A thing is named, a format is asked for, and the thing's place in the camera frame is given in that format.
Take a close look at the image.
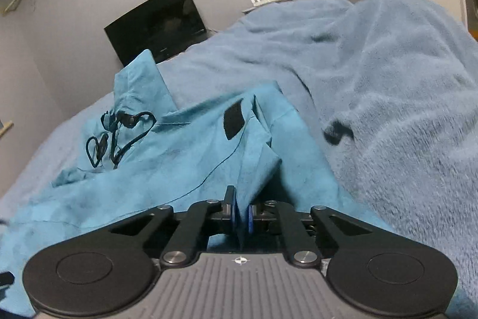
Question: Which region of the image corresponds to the black monitor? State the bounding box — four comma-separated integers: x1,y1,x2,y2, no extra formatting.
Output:
104,0,209,67

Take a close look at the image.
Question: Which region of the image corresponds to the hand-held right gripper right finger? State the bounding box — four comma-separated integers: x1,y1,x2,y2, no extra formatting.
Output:
246,201,375,267

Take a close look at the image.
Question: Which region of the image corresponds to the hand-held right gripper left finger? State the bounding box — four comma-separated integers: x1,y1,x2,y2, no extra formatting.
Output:
108,185,240,268

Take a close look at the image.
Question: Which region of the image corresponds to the teal jacket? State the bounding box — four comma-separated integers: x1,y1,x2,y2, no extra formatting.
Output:
0,49,396,318

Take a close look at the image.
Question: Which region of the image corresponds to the blue fleece blanket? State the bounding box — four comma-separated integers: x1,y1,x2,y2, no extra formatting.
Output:
0,0,478,319

